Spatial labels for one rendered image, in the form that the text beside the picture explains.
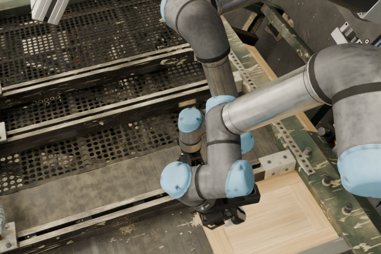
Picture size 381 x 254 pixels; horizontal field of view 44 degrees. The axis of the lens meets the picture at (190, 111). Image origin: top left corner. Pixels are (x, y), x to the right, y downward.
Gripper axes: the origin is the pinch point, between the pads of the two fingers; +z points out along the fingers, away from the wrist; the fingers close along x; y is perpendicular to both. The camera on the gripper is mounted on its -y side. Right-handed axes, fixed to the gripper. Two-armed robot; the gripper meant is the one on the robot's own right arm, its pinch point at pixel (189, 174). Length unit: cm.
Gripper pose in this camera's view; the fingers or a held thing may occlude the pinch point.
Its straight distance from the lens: 178.7
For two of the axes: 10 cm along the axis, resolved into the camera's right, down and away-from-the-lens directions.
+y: 3.3, 6.9, -6.5
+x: 9.4, -2.5, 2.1
